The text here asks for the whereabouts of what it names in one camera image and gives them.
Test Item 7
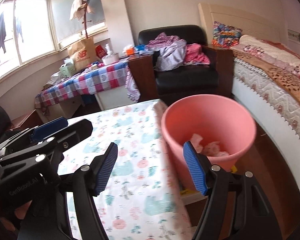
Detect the colourful pillow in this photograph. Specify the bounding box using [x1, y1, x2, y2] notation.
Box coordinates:
[211, 21, 243, 49]

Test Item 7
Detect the white table under plaid cloth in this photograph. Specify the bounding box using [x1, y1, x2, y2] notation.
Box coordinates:
[36, 86, 134, 123]

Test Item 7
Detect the plaid checkered tablecloth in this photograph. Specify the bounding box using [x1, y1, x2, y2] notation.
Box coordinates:
[35, 60, 141, 109]

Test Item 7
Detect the red packet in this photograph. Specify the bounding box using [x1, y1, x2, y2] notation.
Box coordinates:
[95, 45, 107, 59]

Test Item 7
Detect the white round container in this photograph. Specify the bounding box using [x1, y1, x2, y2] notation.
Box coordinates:
[102, 53, 120, 66]

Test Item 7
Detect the left hand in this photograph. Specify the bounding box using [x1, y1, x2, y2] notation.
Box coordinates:
[0, 200, 32, 232]

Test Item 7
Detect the coat rack with clothes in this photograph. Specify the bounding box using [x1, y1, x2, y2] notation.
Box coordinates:
[70, 0, 93, 38]

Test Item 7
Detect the crumpled tissue in bin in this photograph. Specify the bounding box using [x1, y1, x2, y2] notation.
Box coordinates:
[190, 134, 229, 157]

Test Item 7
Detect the green gift box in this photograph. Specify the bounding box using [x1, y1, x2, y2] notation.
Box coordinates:
[59, 63, 77, 77]

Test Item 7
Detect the dark wooden side cabinet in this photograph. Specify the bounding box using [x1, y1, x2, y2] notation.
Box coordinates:
[128, 54, 159, 102]

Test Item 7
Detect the brown paper shopping bag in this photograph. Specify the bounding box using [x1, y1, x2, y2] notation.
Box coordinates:
[67, 38, 100, 72]

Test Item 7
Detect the pile of clothes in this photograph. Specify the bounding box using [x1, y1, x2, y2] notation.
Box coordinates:
[145, 32, 210, 72]

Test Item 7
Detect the black leather armchair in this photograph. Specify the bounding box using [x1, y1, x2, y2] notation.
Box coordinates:
[138, 25, 234, 105]

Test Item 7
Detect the floral bear tablecloth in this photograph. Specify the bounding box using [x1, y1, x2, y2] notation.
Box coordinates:
[58, 100, 192, 239]

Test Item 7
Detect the pink plastic trash bin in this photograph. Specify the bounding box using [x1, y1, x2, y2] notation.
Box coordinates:
[161, 94, 257, 190]

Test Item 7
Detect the orange tissue pack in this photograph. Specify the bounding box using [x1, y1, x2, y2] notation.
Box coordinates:
[123, 44, 135, 56]

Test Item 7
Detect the bed with patterned blankets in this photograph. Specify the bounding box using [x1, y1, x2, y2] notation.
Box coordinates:
[198, 3, 300, 191]

